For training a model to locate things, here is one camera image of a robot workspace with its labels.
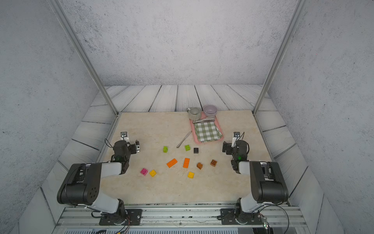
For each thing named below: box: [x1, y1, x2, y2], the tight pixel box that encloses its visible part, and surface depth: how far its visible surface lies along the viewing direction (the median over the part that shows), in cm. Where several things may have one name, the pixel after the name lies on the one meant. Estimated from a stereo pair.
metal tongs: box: [192, 115, 216, 124], surface depth 116 cm
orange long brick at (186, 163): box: [183, 157, 191, 169], surface depth 95 cm
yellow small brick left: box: [149, 169, 157, 177], surface depth 91 cm
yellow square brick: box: [187, 171, 195, 179], surface depth 89 cm
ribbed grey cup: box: [186, 107, 201, 122], surface depth 113 cm
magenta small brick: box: [139, 168, 149, 176], surface depth 89 cm
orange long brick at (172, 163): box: [166, 157, 178, 169], surface depth 95 cm
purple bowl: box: [203, 104, 218, 117], surface depth 118 cm
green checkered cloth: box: [194, 121, 223, 142], surface depth 110 cm
